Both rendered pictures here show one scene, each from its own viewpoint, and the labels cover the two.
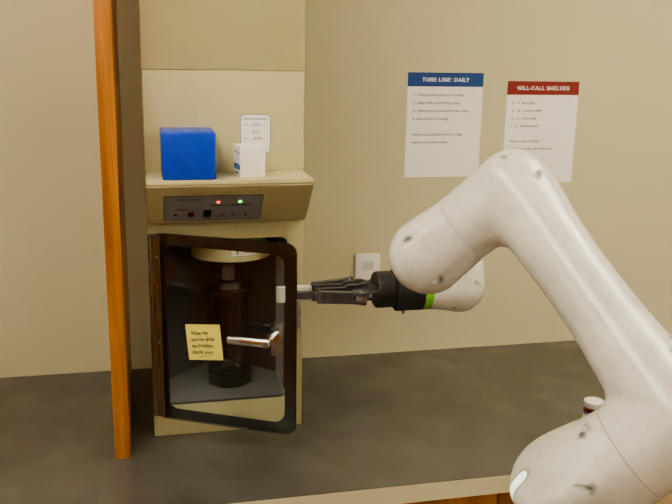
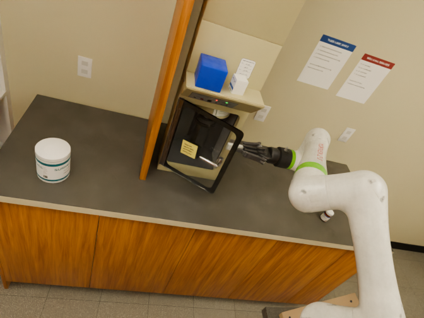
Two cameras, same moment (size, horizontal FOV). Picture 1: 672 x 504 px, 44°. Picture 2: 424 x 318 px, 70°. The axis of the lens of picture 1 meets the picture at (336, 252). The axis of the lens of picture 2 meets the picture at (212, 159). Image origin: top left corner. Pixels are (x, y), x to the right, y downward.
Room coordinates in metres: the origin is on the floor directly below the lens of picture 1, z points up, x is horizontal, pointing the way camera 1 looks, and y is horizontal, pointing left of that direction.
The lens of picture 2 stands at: (0.54, 0.27, 2.05)
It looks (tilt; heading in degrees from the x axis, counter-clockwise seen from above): 40 degrees down; 353
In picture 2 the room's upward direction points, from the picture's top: 25 degrees clockwise
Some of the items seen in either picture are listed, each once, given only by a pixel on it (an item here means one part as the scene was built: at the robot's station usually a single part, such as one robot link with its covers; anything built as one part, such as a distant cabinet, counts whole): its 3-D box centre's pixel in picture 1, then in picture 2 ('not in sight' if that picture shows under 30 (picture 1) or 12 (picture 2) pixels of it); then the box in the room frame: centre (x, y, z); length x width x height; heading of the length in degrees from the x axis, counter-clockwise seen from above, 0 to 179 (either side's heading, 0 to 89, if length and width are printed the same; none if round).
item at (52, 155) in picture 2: not in sight; (53, 160); (1.41, 0.79, 1.01); 0.13 x 0.13 x 0.15
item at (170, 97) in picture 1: (221, 245); (208, 101); (1.80, 0.25, 1.32); 0.32 x 0.25 x 0.77; 103
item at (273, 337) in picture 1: (253, 338); (210, 159); (1.55, 0.16, 1.20); 0.10 x 0.05 x 0.03; 75
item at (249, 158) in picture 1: (249, 160); (238, 84); (1.64, 0.17, 1.54); 0.05 x 0.05 x 0.06; 21
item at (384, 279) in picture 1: (370, 289); (266, 154); (1.63, -0.07, 1.28); 0.09 x 0.08 x 0.07; 103
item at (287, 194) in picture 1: (229, 200); (221, 99); (1.63, 0.21, 1.46); 0.32 x 0.12 x 0.10; 103
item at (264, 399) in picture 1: (224, 334); (198, 150); (1.60, 0.22, 1.19); 0.30 x 0.01 x 0.40; 75
